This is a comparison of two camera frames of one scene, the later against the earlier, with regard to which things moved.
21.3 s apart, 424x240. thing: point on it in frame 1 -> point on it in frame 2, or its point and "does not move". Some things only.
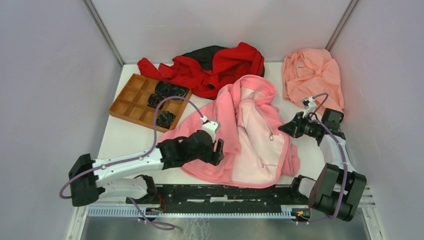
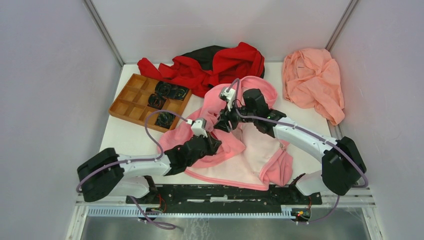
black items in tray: [165, 119] does not move
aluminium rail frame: [119, 222] does not move
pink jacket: [258, 153] does not move
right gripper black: [293, 127] -> [223, 124]
